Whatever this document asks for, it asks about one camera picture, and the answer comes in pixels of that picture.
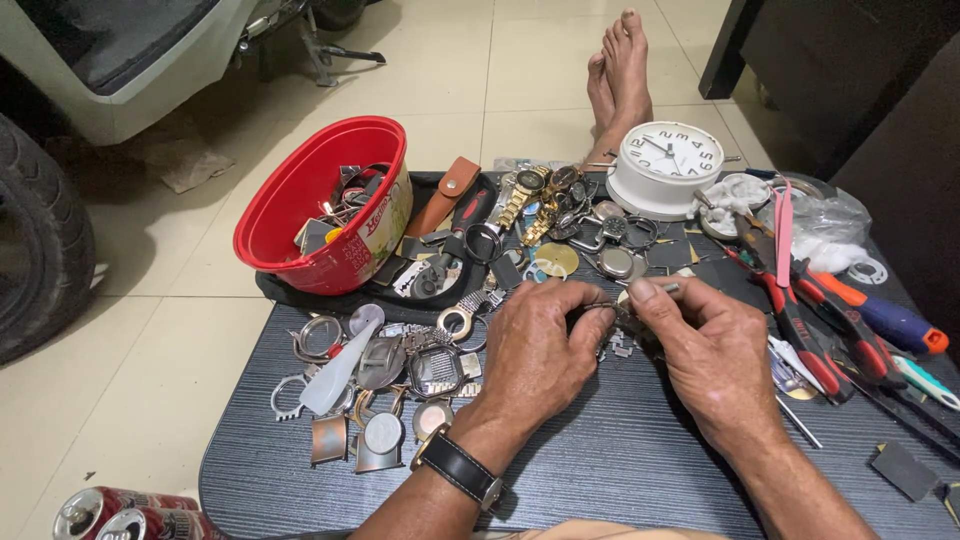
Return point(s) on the person's right hand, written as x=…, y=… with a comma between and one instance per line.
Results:
x=720, y=360

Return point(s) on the white plastic dropper bottle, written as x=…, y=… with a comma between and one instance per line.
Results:
x=337, y=371

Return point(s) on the dish with white tissue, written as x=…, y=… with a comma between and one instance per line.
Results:
x=731, y=199

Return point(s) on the small dark dial watch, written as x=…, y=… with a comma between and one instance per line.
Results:
x=615, y=227

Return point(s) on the crumpled paper scrap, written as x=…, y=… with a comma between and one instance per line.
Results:
x=191, y=165

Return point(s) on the long red black pliers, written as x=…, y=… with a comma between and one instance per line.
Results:
x=795, y=322

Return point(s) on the white alarm clock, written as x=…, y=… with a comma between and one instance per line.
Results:
x=667, y=165

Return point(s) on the brown leather sheath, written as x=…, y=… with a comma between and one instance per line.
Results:
x=444, y=199

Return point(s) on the small metal pin tool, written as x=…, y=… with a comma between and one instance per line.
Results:
x=669, y=287

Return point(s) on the short red black pliers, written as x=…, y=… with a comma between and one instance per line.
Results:
x=855, y=330

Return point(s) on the razor blade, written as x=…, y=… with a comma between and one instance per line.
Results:
x=409, y=281

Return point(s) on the black scooter tyre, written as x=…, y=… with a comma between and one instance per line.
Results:
x=41, y=240

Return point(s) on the dark wooden furniture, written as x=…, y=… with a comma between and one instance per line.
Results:
x=862, y=90

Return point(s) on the heap of watch parts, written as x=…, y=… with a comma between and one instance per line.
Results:
x=341, y=210

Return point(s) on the red soda can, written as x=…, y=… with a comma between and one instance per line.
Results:
x=112, y=504
x=161, y=525

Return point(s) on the person's left hand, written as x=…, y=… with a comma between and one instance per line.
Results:
x=529, y=360

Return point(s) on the red plastic tub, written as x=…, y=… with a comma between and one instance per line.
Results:
x=300, y=187

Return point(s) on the silver round watch case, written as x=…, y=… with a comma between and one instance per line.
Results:
x=615, y=262

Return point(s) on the gold wristwatch black dial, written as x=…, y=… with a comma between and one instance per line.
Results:
x=525, y=187

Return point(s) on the pink tweezers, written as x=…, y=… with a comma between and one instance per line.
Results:
x=784, y=240

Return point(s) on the thin metal rod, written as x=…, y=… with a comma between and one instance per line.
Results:
x=799, y=421

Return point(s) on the black sandpaper piece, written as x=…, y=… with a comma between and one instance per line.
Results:
x=904, y=471

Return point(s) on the blue orange screwdriver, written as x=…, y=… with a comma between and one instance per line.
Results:
x=892, y=319

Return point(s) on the white scooter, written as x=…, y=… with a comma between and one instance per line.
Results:
x=150, y=52

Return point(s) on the gold round dial disc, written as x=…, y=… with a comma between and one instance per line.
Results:
x=559, y=259

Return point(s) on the pile of metal watch cases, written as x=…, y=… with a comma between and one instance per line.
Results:
x=397, y=367

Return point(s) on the person's beige clothing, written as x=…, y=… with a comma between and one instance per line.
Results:
x=600, y=532

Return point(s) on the clear plastic bag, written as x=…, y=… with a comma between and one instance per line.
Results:
x=832, y=225

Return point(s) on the gold wristwatch brown dial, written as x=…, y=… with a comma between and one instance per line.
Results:
x=555, y=195

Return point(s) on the person's left foot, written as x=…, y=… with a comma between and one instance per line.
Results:
x=628, y=82

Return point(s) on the person's foot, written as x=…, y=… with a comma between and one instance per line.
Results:
x=628, y=82
x=598, y=97

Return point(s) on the person's right foot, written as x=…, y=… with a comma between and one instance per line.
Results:
x=598, y=97

